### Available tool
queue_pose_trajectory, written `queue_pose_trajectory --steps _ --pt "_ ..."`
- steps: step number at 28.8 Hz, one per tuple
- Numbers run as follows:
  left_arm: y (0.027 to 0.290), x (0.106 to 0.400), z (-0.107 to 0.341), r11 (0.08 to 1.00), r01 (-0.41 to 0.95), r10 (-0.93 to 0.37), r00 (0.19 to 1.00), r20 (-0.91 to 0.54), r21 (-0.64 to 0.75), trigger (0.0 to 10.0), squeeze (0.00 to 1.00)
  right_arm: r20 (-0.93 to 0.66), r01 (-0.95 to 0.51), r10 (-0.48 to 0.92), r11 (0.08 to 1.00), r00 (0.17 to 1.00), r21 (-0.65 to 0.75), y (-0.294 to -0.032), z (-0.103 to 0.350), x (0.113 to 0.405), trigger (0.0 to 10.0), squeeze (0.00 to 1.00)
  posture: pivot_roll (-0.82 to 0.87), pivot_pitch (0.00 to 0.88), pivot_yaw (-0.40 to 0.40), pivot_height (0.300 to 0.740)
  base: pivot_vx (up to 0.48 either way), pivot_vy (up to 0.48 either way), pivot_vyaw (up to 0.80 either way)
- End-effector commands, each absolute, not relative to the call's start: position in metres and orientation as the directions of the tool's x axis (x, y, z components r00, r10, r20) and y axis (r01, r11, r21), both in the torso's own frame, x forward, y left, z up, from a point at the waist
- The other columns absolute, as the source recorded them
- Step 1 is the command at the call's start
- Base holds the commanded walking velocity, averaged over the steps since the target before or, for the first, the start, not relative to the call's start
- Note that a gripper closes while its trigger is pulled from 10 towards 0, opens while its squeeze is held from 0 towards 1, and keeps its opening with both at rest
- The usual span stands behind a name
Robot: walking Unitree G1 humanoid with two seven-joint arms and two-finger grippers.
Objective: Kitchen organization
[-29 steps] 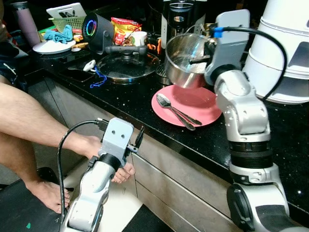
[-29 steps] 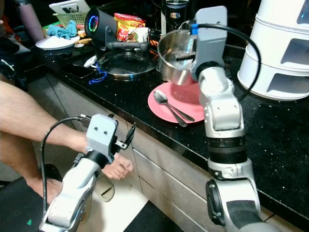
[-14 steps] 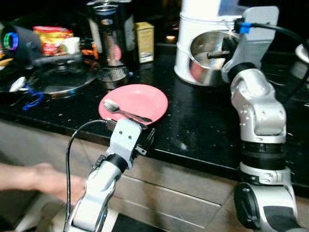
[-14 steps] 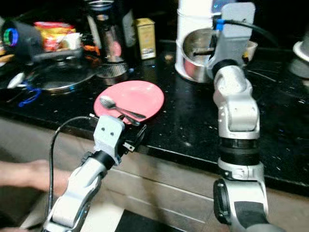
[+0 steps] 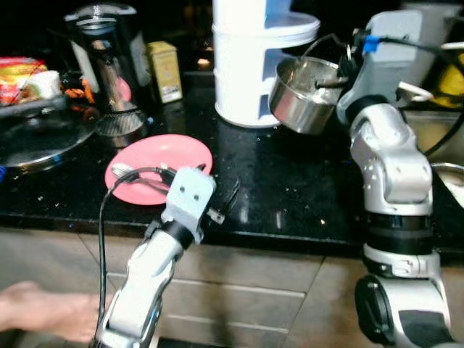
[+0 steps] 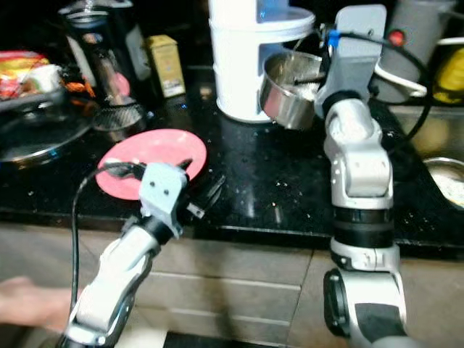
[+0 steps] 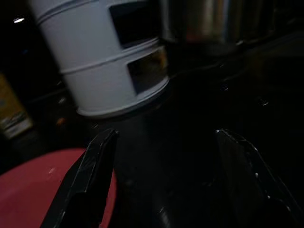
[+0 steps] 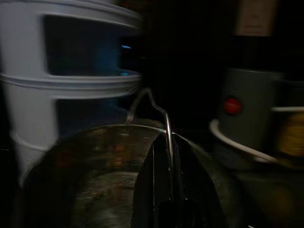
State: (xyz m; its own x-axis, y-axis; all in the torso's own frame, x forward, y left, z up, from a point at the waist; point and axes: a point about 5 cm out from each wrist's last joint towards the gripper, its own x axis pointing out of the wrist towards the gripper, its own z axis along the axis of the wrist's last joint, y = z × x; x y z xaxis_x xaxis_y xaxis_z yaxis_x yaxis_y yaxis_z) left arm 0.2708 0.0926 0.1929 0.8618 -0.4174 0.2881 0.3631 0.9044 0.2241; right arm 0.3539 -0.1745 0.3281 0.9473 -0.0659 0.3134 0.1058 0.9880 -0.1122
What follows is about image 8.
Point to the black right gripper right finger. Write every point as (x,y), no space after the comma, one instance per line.
(197,194)

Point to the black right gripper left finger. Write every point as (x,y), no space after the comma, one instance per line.
(154,190)

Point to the grey electric kettle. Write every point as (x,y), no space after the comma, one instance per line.
(251,95)

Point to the white tiered plastic rack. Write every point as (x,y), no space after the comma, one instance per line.
(23,71)

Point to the white rectangular wall plate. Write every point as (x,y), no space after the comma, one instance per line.
(256,16)

